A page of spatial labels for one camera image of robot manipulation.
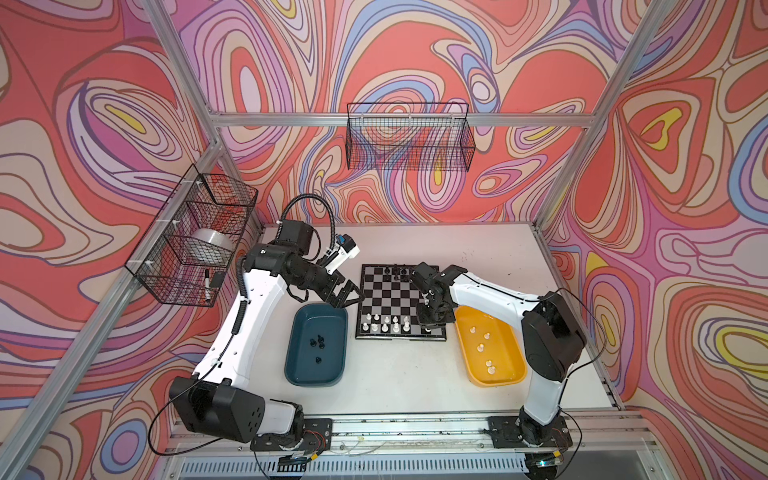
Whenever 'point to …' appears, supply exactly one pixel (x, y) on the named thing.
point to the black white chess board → (388, 305)
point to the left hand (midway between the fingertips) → (353, 285)
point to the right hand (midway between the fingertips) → (431, 331)
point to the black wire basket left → (188, 251)
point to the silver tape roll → (213, 242)
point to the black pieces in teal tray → (321, 345)
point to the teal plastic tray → (306, 322)
